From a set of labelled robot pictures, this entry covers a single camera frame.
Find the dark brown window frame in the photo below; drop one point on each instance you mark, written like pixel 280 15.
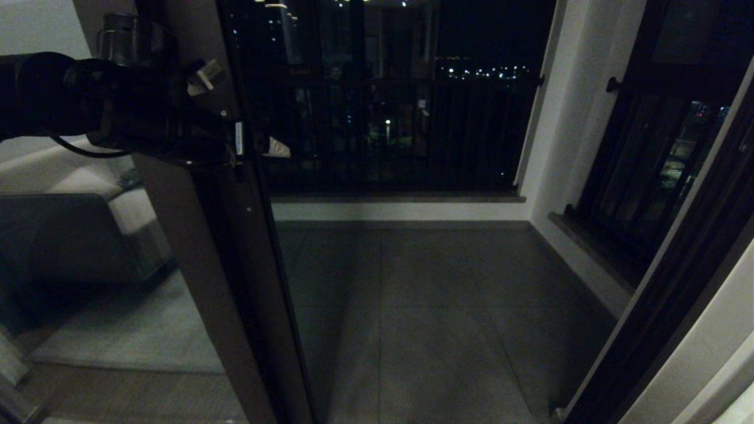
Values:
pixel 677 35

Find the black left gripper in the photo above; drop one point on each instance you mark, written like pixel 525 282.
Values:
pixel 165 123

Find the grey rug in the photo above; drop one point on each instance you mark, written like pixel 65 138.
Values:
pixel 135 335

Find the brown framed sliding glass door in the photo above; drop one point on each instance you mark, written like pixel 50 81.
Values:
pixel 253 265

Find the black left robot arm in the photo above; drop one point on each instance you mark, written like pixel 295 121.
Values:
pixel 35 94

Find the wide black balcony railing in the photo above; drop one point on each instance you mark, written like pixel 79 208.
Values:
pixel 471 135

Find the light grey sofa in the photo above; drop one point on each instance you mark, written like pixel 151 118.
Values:
pixel 135 218

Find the brown framed fixed glass panel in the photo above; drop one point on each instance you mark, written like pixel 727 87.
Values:
pixel 188 235

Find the short grey stone sill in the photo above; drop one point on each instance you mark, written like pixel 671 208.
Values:
pixel 589 252

